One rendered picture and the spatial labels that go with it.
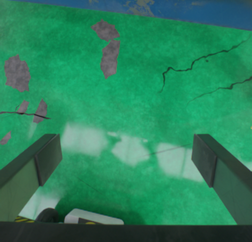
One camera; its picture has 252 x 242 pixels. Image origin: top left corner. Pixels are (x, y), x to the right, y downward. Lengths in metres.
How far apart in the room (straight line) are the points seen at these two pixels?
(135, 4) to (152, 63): 0.58
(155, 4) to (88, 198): 0.90
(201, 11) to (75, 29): 0.89
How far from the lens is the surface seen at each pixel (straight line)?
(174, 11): 0.46
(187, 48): 1.07
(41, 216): 1.00
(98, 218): 0.94
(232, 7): 0.45
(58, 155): 0.17
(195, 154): 0.17
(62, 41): 1.22
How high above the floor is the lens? 0.93
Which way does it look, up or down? 79 degrees down
